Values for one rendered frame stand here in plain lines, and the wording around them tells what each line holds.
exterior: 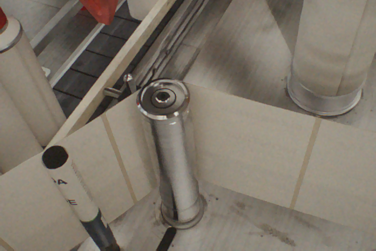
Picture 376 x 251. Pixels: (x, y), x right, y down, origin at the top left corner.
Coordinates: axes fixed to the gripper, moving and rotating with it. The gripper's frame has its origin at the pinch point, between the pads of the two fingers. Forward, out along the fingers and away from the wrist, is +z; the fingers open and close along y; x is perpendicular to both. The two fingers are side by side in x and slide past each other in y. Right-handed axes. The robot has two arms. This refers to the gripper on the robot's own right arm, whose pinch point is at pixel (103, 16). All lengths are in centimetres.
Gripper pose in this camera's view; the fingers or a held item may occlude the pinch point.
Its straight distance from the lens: 45.3
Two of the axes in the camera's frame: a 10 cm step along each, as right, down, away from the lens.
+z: 0.7, 6.0, 8.0
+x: -9.0, -3.1, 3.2
